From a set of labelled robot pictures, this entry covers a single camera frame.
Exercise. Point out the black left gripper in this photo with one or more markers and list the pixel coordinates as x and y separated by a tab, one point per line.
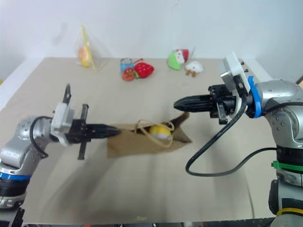
77	131

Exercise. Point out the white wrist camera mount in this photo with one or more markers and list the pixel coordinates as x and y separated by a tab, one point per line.
234	63
61	116

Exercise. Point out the yellow orange plush toy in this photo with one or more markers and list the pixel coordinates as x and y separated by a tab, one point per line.
84	56

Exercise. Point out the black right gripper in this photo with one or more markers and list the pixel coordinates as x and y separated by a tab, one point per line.
220	97

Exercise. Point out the beige table cover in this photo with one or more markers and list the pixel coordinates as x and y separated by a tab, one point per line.
142	189

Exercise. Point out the green red white plush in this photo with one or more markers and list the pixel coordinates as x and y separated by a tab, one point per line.
176	60

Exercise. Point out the yellow chick plush toy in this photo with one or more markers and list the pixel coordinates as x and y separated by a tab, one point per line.
159	131

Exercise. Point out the clear plastic bag yellow strip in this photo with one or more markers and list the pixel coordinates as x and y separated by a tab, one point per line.
88	50

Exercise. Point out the white small plush toy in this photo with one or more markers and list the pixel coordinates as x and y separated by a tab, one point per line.
194	67

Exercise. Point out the red tomato plush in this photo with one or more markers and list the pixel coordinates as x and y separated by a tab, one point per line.
128	75

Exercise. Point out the red strawberry plush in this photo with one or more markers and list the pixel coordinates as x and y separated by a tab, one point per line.
144	69

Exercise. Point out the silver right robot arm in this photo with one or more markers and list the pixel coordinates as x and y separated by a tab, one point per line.
281	113

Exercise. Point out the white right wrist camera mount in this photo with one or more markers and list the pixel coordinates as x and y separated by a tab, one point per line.
234	63

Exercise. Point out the black ribbed strip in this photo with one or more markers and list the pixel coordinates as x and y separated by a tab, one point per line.
17	218

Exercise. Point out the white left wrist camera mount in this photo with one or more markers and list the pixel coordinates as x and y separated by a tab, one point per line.
61	116

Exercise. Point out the small blue glass jar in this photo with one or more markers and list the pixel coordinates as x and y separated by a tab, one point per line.
126	63

